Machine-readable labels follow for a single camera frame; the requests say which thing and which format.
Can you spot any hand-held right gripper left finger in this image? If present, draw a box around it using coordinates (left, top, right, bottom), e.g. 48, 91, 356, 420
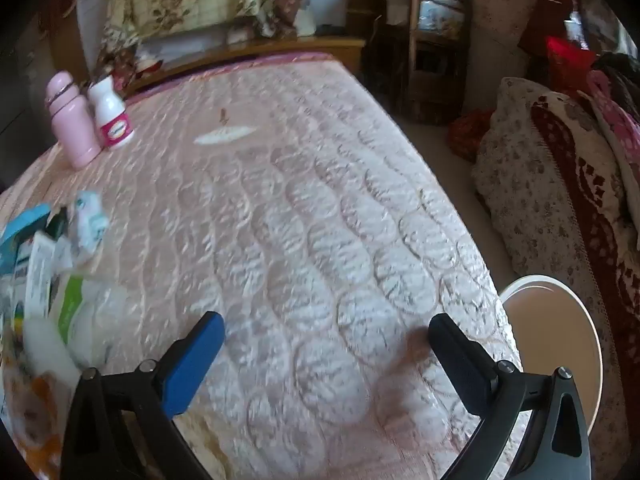
60, 311, 226, 480

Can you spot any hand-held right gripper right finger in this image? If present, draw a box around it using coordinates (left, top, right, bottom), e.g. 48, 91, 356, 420
429, 313, 593, 480

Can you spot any white bucket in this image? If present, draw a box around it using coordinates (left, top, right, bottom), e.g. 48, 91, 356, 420
500, 274, 602, 441

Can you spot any white green plastic packet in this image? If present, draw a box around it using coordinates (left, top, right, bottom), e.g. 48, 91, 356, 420
50, 275, 131, 366

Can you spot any crumpled white teal wrapper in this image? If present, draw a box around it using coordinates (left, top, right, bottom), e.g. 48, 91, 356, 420
67, 190, 110, 266

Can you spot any orange printed packet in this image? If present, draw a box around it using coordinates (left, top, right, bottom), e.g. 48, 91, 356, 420
0, 370, 76, 480

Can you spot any floral red patterned blanket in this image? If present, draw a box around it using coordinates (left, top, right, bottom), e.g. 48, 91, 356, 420
472, 77, 640, 461

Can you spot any white green medicine box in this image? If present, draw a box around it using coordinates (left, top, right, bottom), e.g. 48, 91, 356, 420
22, 234, 71, 318

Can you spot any dark green small packet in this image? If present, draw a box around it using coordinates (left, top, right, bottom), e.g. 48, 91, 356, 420
42, 207, 68, 241

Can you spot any blue packet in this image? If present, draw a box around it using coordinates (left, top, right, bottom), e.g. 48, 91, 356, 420
0, 204, 53, 273

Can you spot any white oval mattress label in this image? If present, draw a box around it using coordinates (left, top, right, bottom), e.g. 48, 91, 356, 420
194, 125, 256, 147

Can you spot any white medicine bottle pink label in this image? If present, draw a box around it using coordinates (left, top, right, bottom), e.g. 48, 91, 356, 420
88, 77, 135, 150

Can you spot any pink floral clothing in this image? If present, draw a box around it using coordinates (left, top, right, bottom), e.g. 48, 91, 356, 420
585, 70, 640, 171

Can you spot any wooden rack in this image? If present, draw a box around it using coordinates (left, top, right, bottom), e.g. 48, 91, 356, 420
367, 0, 473, 126

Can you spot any dark clothing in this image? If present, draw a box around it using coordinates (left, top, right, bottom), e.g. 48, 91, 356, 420
592, 52, 640, 91

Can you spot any floral hanging cloth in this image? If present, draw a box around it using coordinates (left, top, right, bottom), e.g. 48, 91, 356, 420
97, 0, 311, 81

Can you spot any dark red hanging cloth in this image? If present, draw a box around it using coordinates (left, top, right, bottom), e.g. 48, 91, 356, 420
520, 0, 576, 51

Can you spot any wooden bed frame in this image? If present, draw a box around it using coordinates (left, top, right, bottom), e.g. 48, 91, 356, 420
120, 36, 368, 96

